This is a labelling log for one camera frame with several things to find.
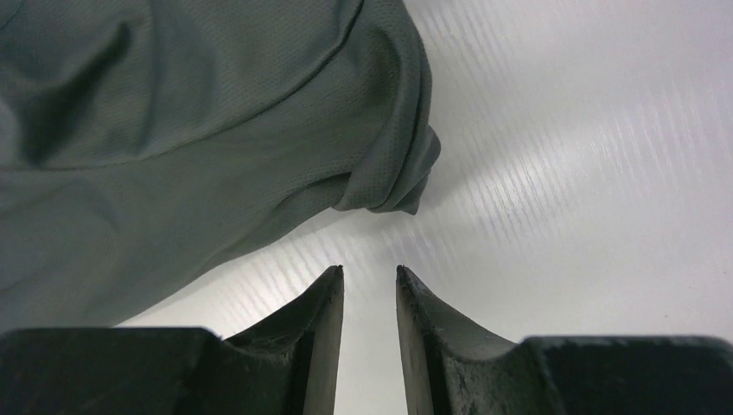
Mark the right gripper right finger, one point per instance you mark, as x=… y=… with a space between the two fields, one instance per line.
x=452 y=365

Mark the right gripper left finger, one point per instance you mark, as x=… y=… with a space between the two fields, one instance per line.
x=285 y=364

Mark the grey t-shirt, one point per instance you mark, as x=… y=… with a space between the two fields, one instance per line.
x=144 y=143

